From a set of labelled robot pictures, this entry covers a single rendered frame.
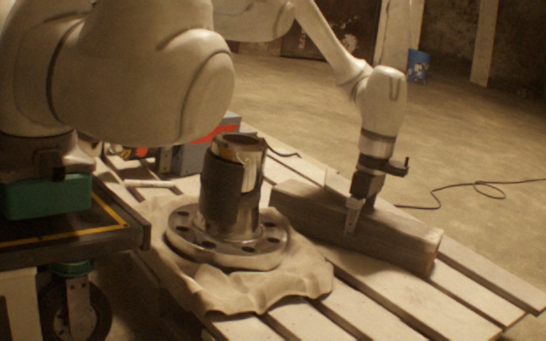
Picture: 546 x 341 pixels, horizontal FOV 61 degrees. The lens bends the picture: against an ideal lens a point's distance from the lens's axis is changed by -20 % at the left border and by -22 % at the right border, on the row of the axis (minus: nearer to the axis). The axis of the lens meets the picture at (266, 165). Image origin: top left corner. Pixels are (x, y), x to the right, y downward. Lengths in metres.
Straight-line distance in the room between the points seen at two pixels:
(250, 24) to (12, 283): 0.56
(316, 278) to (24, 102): 0.68
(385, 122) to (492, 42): 8.09
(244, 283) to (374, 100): 0.49
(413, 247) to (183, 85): 0.84
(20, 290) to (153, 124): 0.36
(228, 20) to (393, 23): 5.87
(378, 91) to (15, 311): 0.91
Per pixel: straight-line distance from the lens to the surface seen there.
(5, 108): 0.78
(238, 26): 0.90
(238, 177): 1.12
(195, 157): 1.64
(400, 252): 1.32
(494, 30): 9.29
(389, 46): 6.74
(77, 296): 0.96
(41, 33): 0.72
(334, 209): 1.35
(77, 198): 0.81
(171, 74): 0.59
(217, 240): 1.17
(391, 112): 1.26
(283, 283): 1.07
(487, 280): 1.35
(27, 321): 0.86
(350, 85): 1.38
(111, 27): 0.63
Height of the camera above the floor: 0.71
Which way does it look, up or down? 18 degrees down
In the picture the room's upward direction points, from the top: 10 degrees clockwise
